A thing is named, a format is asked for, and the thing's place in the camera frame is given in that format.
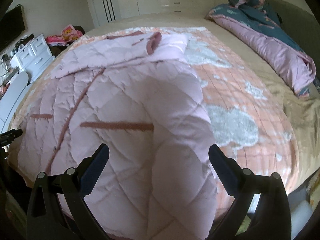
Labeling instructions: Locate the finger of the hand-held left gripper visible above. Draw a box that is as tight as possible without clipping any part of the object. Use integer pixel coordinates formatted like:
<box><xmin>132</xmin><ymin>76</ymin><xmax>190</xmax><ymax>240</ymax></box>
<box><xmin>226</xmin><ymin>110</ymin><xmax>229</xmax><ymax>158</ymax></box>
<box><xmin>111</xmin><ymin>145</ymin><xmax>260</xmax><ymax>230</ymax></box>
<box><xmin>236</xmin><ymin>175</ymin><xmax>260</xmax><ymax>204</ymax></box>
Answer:
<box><xmin>0</xmin><ymin>129</ymin><xmax>23</xmax><ymax>146</ymax></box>

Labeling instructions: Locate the pink quilted jacket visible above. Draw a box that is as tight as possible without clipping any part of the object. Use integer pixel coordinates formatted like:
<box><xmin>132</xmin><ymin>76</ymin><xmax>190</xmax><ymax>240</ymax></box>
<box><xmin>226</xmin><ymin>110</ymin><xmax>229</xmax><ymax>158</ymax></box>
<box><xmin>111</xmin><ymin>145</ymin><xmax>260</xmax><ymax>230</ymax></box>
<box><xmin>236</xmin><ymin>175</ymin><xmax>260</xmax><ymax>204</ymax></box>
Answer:
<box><xmin>7</xmin><ymin>31</ymin><xmax>218</xmax><ymax>240</ymax></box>

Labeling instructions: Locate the white drawer chest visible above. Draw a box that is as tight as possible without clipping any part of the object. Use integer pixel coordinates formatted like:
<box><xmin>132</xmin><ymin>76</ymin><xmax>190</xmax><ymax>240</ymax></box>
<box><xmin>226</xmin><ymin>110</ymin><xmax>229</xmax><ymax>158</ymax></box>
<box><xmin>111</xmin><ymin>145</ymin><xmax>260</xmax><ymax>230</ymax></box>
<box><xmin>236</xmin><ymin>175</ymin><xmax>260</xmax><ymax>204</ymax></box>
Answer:
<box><xmin>10</xmin><ymin>34</ymin><xmax>56</xmax><ymax>83</ymax></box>

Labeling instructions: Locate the grey upholstered headboard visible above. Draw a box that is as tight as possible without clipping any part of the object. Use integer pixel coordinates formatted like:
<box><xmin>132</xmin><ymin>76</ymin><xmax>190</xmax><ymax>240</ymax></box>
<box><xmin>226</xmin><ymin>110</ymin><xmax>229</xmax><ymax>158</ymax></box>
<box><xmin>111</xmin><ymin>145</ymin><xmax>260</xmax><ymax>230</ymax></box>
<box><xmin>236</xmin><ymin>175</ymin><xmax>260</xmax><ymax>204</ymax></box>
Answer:
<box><xmin>260</xmin><ymin>0</ymin><xmax>320</xmax><ymax>80</ymax></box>

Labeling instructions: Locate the white rounded panel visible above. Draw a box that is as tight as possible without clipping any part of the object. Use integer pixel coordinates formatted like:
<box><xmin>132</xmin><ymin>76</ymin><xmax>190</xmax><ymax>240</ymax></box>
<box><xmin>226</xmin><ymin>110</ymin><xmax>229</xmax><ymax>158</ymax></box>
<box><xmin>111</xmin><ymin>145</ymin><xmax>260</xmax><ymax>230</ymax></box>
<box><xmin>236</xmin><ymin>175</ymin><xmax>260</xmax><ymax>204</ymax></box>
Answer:
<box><xmin>0</xmin><ymin>71</ymin><xmax>29</xmax><ymax>123</ymax></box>

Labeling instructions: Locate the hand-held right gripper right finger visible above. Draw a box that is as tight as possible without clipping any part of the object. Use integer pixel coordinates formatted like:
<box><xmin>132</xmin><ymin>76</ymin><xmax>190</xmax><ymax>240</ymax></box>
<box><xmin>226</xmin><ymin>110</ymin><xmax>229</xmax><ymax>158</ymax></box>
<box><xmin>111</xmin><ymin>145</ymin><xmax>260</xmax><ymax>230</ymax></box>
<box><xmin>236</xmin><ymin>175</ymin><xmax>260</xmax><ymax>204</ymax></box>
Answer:
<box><xmin>208</xmin><ymin>144</ymin><xmax>292</xmax><ymax>240</ymax></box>

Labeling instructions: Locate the black television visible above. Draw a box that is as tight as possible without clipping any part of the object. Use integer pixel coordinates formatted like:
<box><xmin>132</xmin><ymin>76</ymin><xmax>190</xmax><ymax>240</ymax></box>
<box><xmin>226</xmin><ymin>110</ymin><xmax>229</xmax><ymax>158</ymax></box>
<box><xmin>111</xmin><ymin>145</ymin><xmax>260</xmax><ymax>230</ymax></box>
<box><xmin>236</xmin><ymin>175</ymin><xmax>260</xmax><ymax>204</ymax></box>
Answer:
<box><xmin>0</xmin><ymin>5</ymin><xmax>25</xmax><ymax>53</ymax></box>

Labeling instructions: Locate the orange cloud print blanket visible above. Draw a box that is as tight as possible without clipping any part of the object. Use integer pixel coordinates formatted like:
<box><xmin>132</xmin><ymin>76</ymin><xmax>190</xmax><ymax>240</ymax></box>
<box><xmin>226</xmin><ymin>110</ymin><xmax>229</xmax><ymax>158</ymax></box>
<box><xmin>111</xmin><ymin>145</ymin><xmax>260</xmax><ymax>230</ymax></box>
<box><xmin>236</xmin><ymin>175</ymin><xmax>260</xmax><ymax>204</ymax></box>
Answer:
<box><xmin>10</xmin><ymin>26</ymin><xmax>299</xmax><ymax>210</ymax></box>

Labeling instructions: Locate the bed with tan sheet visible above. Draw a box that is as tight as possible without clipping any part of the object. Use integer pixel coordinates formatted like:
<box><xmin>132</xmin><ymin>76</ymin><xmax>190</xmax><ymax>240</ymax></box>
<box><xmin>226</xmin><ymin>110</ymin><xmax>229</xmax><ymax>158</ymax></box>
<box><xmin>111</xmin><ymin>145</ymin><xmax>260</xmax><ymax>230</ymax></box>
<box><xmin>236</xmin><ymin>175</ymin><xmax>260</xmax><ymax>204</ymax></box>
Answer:
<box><xmin>7</xmin><ymin>12</ymin><xmax>320</xmax><ymax>200</ymax></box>

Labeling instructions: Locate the purple and teal duvet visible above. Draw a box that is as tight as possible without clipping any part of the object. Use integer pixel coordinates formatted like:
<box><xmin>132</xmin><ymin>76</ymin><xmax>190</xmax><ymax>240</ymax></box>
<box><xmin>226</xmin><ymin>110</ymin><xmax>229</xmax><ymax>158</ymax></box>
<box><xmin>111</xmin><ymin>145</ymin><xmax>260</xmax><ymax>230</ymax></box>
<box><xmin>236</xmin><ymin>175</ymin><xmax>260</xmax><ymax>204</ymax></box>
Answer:
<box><xmin>205</xmin><ymin>0</ymin><xmax>314</xmax><ymax>98</ymax></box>

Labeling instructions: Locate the white door with black stripes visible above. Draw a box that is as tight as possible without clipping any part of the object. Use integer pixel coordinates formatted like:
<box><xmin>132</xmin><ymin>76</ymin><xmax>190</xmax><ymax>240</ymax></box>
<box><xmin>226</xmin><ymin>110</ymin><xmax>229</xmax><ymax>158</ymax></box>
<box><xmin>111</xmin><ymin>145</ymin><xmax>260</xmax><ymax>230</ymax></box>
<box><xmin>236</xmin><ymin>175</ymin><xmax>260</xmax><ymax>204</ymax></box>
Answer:
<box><xmin>86</xmin><ymin>0</ymin><xmax>123</xmax><ymax>27</ymax></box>

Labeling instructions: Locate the pink printed cloth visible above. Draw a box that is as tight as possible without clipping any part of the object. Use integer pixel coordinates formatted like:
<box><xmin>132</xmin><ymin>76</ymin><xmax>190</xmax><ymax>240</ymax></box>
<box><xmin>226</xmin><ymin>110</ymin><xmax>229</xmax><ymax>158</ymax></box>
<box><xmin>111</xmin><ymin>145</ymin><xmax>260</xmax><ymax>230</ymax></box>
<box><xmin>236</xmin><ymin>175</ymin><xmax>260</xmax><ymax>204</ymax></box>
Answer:
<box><xmin>45</xmin><ymin>24</ymin><xmax>84</xmax><ymax>46</ymax></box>

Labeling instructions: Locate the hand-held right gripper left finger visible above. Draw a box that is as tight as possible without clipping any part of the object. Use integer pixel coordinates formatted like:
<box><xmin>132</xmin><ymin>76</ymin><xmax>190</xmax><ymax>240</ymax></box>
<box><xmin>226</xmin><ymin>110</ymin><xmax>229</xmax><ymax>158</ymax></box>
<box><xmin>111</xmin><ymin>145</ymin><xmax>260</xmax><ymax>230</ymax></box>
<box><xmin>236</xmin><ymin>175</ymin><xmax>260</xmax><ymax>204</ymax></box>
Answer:
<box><xmin>26</xmin><ymin>143</ymin><xmax>110</xmax><ymax>240</ymax></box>

